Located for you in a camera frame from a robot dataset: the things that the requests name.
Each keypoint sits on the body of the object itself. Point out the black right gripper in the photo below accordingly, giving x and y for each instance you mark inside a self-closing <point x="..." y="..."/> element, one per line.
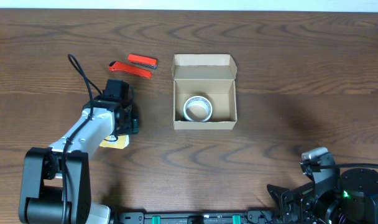
<point x="288" y="198"/>

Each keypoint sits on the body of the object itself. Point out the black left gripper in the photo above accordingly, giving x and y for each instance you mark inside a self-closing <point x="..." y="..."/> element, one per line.
<point x="133" y="125"/>

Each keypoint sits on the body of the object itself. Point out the yellow sticky note pad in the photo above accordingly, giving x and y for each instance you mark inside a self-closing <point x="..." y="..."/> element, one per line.
<point x="115" y="142"/>

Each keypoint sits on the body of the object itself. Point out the white tape roll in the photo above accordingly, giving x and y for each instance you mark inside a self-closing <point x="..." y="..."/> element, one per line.
<point x="198" y="108"/>

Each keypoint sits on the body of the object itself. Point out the cardboard box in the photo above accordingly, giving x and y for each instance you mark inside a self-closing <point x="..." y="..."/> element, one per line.
<point x="212" y="76"/>

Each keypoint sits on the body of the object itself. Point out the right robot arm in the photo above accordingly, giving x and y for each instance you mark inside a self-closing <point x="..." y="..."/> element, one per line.
<point x="336" y="193"/>

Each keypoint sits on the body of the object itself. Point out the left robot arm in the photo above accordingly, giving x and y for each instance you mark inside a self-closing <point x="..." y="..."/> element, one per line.
<point x="56" y="179"/>

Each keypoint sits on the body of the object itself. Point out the orange utility knife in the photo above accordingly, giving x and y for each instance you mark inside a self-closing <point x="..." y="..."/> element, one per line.
<point x="122" y="67"/>

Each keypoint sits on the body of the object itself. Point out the black mounting rail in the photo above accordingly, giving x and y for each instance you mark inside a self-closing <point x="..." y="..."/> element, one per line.
<point x="248" y="217"/>

